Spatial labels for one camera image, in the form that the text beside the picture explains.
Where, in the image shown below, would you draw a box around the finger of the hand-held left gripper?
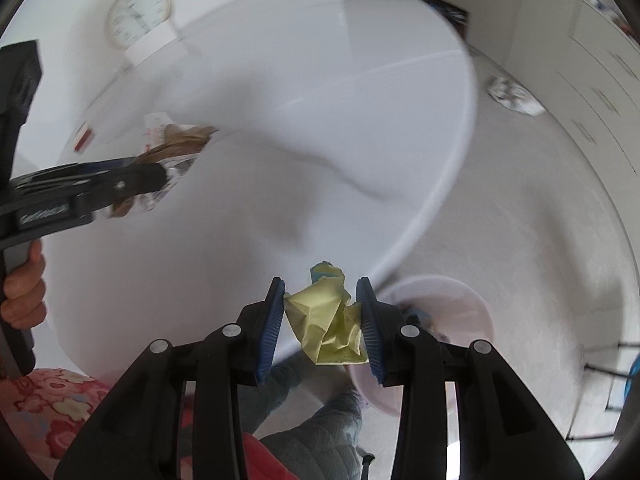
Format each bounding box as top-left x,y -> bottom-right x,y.
75,162 -> 169,222
75,156 -> 162,177

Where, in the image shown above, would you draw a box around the white round plastic bin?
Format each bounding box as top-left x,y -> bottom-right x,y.
347,274 -> 496,418

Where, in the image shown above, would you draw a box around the small red flat packet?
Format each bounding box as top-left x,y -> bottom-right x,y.
74,122 -> 96,152

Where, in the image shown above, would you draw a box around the grey chair black legs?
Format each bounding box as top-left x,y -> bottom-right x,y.
565,340 -> 640,443

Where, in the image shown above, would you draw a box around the white wrapper red print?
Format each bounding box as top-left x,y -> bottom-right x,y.
141,112 -> 173,153

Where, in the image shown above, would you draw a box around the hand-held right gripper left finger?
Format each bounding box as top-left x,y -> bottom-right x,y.
54,276 -> 287,480

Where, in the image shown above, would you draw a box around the round white wall clock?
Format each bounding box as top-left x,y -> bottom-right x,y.
105,0 -> 173,51

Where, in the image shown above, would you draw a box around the brown silver snack wrapper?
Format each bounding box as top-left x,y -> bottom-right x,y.
107,122 -> 221,218

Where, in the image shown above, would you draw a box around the yellow paper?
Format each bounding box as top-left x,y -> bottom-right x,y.
283,260 -> 371,366

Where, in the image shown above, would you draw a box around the crumpled white plastic bag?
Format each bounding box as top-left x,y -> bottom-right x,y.
486,75 -> 547,118

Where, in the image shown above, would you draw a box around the white drawer cabinet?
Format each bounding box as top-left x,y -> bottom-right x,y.
555,0 -> 640,201

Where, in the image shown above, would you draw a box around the low dark open shelf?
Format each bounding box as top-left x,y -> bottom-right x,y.
425,0 -> 471,41

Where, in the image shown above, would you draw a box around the person's left hand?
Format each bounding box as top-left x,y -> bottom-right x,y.
0,240 -> 48,331

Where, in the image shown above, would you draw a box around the red floral padded jacket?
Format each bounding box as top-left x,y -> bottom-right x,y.
0,367 -> 286,480

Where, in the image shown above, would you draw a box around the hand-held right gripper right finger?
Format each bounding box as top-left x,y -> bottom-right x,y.
354,276 -> 586,480

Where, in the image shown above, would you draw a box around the small white box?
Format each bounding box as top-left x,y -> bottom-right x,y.
124,24 -> 181,67

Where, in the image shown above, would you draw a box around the grey quilted trousers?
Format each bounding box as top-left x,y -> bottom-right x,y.
237,345 -> 363,480

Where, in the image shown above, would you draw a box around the row of jars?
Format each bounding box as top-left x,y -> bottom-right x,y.
587,0 -> 636,36

